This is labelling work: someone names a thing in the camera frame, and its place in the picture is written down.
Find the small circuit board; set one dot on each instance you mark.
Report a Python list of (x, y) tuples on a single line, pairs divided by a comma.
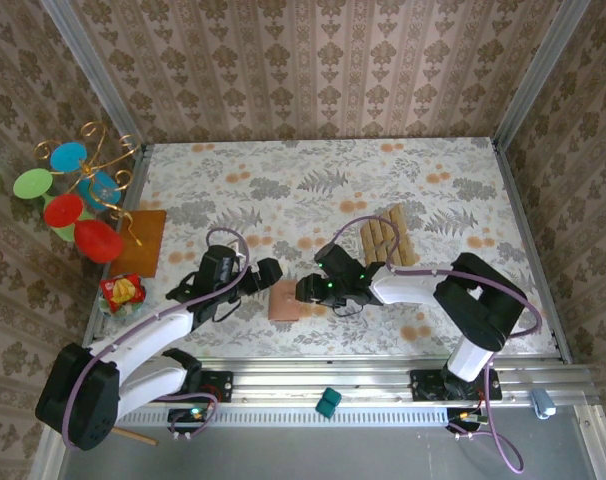
[(465, 417), (193, 415)]

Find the long aluminium mounting rail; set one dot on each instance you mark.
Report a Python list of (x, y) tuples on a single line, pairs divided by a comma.
[(283, 382)]

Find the green plastic goblet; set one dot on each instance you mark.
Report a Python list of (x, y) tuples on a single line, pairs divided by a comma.
[(32, 183)]

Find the blue plastic goblet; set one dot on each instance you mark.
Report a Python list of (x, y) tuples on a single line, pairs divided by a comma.
[(68, 156)]

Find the aluminium frame bar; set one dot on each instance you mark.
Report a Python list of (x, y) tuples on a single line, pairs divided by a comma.
[(593, 445), (45, 465)]

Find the teal small box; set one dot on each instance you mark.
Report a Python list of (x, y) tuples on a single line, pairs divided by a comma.
[(329, 402)]

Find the aluminium corner post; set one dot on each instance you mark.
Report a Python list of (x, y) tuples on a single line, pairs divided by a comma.
[(102, 85), (537, 75)]

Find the clear glass bowl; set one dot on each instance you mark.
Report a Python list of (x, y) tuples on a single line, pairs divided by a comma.
[(128, 313)]

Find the brown wooden board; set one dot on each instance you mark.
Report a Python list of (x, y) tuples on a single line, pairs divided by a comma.
[(148, 235)]

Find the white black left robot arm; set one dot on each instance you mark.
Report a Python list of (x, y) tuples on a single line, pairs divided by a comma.
[(153, 335)]

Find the wooden mallet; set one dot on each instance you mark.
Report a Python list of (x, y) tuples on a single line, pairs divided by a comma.
[(138, 437)]

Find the red plastic goblet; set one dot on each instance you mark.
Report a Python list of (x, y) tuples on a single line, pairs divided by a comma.
[(98, 242)]

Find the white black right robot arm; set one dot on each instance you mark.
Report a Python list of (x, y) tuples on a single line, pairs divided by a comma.
[(408, 290)]

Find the aluminium table side rail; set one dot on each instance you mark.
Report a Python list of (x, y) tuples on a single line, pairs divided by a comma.
[(529, 250), (139, 157)]

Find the red yellow snack packet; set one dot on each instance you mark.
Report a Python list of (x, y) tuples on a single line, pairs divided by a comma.
[(120, 292)]

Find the white blue clamp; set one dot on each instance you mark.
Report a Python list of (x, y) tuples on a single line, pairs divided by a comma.
[(542, 402)]

